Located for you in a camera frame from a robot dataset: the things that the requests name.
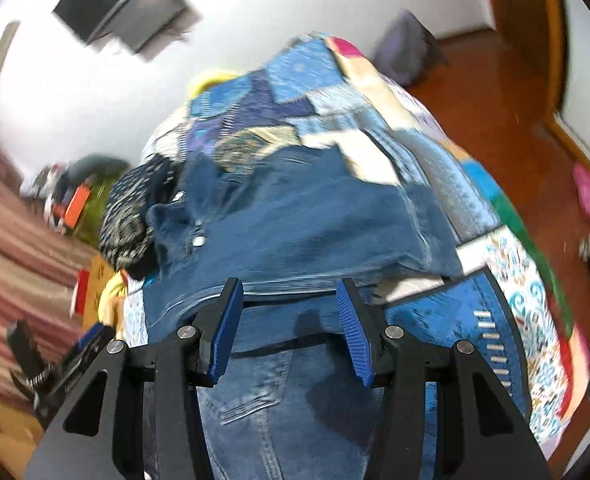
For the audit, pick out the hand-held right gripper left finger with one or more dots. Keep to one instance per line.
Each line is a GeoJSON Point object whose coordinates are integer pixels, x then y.
{"type": "Point", "coordinates": [223, 332]}

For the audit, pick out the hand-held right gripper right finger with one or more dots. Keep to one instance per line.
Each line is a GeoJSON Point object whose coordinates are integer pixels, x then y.
{"type": "Point", "coordinates": [354, 335]}

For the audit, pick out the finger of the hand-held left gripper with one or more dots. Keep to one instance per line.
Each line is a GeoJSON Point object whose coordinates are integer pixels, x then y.
{"type": "Point", "coordinates": [91, 342]}

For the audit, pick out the blue denim jeans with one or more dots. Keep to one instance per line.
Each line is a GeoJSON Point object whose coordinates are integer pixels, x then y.
{"type": "Point", "coordinates": [295, 210]}

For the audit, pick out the yellow garment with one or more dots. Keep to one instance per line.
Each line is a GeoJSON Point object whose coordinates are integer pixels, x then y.
{"type": "Point", "coordinates": [112, 292]}

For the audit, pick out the cardboard box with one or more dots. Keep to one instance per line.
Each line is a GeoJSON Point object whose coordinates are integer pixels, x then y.
{"type": "Point", "coordinates": [94, 285]}

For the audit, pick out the navy dotted cloth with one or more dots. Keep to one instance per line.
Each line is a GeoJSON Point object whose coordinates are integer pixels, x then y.
{"type": "Point", "coordinates": [127, 210]}

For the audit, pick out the green bag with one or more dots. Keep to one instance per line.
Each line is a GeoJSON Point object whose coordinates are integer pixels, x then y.
{"type": "Point", "coordinates": [92, 205]}

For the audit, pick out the orange box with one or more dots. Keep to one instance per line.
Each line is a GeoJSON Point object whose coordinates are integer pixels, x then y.
{"type": "Point", "coordinates": [76, 205]}

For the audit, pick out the blue patchwork quilt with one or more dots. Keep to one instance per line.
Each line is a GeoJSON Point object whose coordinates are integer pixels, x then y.
{"type": "Point", "coordinates": [400, 125]}

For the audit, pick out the yellow cloth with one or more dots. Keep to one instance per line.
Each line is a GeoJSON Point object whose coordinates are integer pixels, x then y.
{"type": "Point", "coordinates": [207, 82]}

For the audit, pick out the pink slipper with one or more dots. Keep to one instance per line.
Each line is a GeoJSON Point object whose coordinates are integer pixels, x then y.
{"type": "Point", "coordinates": [587, 192]}

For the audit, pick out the grey purple backpack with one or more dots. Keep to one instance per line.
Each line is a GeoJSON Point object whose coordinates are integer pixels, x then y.
{"type": "Point", "coordinates": [407, 52]}

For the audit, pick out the black wall television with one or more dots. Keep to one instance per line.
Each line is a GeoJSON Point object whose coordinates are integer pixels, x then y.
{"type": "Point", "coordinates": [125, 7]}

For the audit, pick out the wooden door frame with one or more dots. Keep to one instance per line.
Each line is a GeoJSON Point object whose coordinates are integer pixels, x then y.
{"type": "Point", "coordinates": [525, 25]}

